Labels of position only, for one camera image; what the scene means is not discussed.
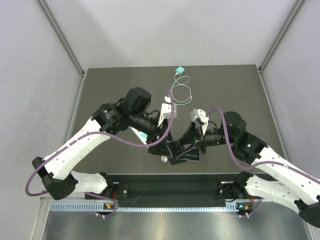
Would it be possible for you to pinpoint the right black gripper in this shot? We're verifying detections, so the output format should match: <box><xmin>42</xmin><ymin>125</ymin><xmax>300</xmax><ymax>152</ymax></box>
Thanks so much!
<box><xmin>176</xmin><ymin>120</ymin><xmax>236</xmax><ymax>161</ymax></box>

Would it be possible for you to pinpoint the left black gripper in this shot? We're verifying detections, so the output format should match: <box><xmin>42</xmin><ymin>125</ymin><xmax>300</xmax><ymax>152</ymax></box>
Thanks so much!
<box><xmin>130</xmin><ymin>111</ymin><xmax>173</xmax><ymax>158</ymax></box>

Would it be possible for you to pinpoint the black cube adapter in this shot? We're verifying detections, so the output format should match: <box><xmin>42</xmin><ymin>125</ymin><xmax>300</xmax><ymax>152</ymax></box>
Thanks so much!
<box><xmin>168</xmin><ymin>140</ymin><xmax>186</xmax><ymax>166</ymax></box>

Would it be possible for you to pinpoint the white power strip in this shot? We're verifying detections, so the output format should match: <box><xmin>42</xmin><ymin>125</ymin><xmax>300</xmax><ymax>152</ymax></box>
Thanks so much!
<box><xmin>130</xmin><ymin>127</ymin><xmax>148</xmax><ymax>145</ymax></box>

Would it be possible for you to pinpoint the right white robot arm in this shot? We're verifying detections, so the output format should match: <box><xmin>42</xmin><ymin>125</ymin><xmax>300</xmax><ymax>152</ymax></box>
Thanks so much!
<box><xmin>185</xmin><ymin>109</ymin><xmax>320</xmax><ymax>228</ymax></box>

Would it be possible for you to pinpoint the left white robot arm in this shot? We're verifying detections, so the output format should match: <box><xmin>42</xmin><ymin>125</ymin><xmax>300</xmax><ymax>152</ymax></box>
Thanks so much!
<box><xmin>32</xmin><ymin>87</ymin><xmax>172</xmax><ymax>200</ymax></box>

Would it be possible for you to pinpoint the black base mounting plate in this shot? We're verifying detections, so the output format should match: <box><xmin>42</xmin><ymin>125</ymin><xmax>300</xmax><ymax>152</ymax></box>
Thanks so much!
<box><xmin>101</xmin><ymin>173</ymin><xmax>248</xmax><ymax>208</ymax></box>

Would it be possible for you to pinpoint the teal charger block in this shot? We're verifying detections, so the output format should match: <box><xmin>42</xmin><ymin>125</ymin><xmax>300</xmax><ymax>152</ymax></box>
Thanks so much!
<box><xmin>175</xmin><ymin>66</ymin><xmax>185</xmax><ymax>76</ymax></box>

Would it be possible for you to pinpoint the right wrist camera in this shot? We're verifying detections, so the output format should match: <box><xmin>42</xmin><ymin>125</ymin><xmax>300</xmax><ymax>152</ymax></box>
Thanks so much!
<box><xmin>190</xmin><ymin>109</ymin><xmax>209</xmax><ymax>136</ymax></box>

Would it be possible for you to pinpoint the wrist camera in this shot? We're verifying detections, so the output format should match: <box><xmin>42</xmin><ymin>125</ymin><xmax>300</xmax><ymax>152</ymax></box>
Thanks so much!
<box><xmin>158</xmin><ymin>96</ymin><xmax>172</xmax><ymax>127</ymax></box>
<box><xmin>190</xmin><ymin>109</ymin><xmax>209</xmax><ymax>136</ymax></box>

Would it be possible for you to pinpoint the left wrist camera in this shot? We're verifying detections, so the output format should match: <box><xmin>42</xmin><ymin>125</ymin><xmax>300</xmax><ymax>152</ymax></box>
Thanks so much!
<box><xmin>158</xmin><ymin>96</ymin><xmax>172</xmax><ymax>127</ymax></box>

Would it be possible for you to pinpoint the grey slotted cable duct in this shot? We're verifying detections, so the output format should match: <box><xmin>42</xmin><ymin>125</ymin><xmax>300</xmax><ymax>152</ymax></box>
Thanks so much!
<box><xmin>49</xmin><ymin>201</ymin><xmax>253</xmax><ymax>212</ymax></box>

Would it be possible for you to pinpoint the left aluminium frame post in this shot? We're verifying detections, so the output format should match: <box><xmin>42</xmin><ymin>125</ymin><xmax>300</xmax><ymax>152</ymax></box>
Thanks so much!
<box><xmin>36</xmin><ymin>0</ymin><xmax>85</xmax><ymax>76</ymax></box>

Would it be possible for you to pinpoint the aluminium frame post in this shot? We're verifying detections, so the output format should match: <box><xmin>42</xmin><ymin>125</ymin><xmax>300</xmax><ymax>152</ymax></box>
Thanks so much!
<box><xmin>36</xmin><ymin>0</ymin><xmax>85</xmax><ymax>76</ymax></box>
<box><xmin>257</xmin><ymin>0</ymin><xmax>306</xmax><ymax>74</ymax></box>

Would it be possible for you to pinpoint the right aluminium frame post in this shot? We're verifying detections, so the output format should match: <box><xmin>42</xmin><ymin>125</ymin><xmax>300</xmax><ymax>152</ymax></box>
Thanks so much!
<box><xmin>257</xmin><ymin>0</ymin><xmax>306</xmax><ymax>74</ymax></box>

